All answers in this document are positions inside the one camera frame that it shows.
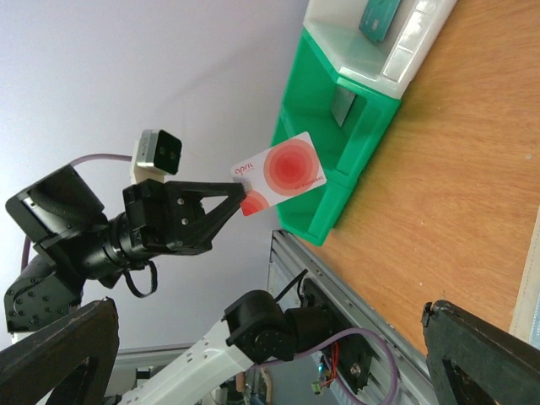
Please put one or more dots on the left small circuit board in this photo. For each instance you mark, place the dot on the left small circuit board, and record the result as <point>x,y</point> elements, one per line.
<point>326,374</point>

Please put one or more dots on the teal card in box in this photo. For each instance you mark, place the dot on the teal card in box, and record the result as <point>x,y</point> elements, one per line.
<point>377,18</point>

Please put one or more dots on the translucent white plastic box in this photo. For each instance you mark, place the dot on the translucent white plastic box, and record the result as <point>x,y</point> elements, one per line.
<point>387,66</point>

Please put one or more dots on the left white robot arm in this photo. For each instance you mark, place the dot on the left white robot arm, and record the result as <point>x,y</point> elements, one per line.
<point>96,283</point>

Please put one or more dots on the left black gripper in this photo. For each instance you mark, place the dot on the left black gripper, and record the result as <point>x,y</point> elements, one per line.
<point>191,229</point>

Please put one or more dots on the white red dot card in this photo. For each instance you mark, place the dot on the white red dot card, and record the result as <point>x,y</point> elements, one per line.
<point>289,169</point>

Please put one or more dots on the green plastic tray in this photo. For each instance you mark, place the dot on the green plastic tray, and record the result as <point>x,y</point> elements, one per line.
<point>345,121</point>

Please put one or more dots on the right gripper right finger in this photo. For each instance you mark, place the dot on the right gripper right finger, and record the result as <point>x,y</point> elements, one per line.
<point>471,361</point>

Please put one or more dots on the aluminium front rail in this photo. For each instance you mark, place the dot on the aluminium front rail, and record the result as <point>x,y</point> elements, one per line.
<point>288,257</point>

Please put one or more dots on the beige card holder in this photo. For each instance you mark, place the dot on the beige card holder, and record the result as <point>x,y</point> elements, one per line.
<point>525,319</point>

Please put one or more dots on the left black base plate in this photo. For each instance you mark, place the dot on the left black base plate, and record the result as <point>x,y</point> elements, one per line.
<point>355,353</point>

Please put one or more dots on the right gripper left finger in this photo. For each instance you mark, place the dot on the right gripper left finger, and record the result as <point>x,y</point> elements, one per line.
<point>70,361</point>

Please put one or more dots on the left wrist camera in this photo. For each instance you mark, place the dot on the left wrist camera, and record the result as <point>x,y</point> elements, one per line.
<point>157,154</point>

